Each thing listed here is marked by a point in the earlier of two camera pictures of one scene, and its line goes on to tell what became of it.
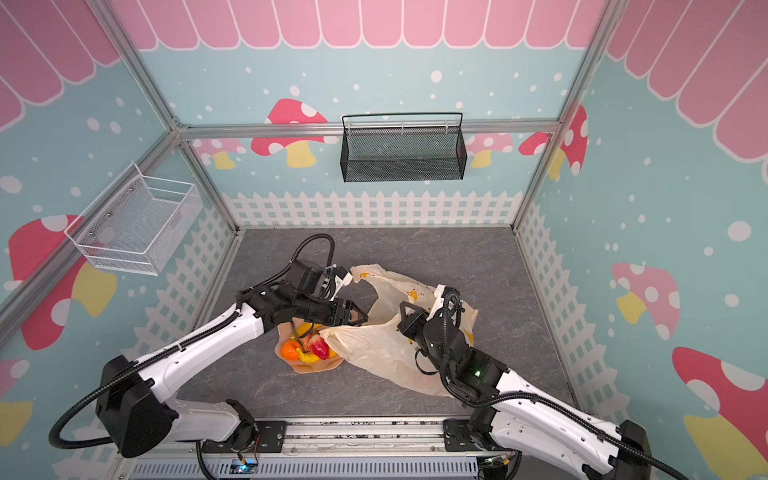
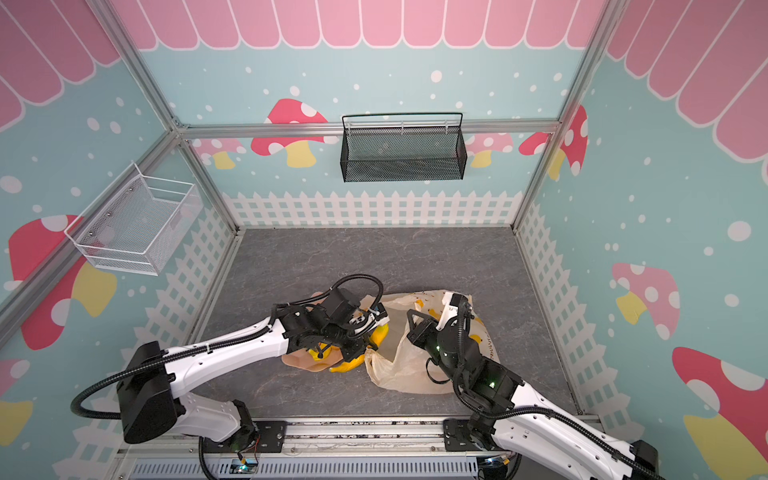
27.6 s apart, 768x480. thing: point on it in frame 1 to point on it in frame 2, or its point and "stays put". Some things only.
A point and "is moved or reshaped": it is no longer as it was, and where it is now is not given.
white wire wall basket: (134, 224) stays put
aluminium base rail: (422, 449) stays put
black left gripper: (338, 304) to (358, 348)
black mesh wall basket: (402, 146) stays put
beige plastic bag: (381, 345) is moved or reshaped
